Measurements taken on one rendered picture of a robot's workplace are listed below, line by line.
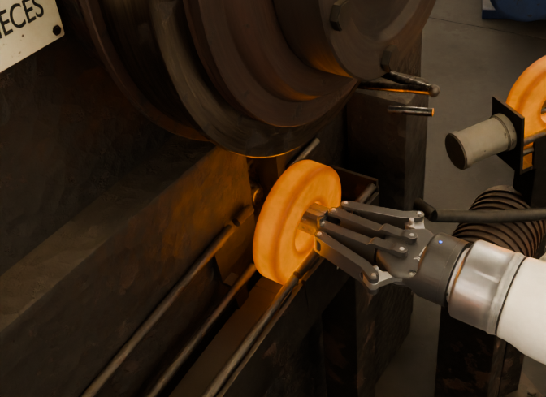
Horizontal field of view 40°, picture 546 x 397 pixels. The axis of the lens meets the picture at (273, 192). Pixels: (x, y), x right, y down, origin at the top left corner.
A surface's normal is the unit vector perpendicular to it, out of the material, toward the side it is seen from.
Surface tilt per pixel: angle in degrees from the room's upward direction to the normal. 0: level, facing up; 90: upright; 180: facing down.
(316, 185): 92
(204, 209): 90
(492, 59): 0
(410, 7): 30
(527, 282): 19
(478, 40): 0
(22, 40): 90
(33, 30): 90
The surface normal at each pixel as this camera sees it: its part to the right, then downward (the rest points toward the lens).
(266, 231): -0.51, 0.07
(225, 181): 0.83, 0.29
